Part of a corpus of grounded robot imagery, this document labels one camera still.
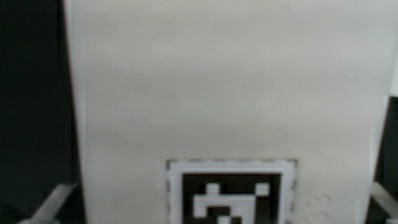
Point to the long white cabinet side piece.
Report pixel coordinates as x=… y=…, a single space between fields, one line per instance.
x=231 y=94

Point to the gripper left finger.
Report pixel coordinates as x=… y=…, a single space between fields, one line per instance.
x=59 y=210

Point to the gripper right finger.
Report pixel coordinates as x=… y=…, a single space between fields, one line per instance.
x=382 y=209

